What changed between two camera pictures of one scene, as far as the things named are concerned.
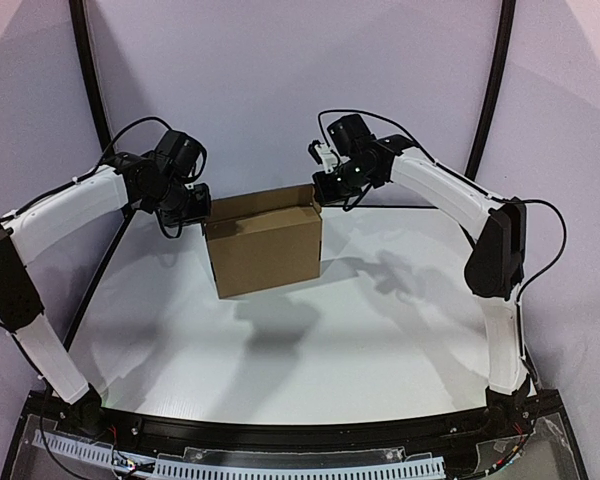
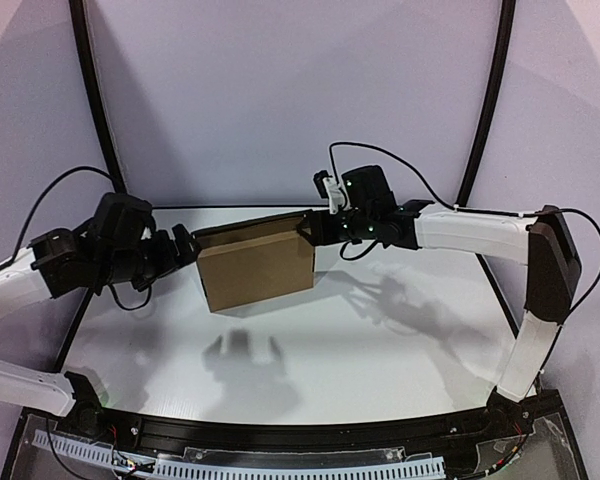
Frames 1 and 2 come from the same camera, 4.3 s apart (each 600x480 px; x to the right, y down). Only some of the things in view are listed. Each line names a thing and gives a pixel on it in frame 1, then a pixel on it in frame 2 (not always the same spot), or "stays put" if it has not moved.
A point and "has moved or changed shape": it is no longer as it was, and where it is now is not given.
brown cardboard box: (264, 240) has moved or changed shape
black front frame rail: (119, 428) stays put
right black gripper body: (322, 183) -> (325, 227)
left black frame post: (87, 52) stays put
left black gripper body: (200, 204) -> (165, 245)
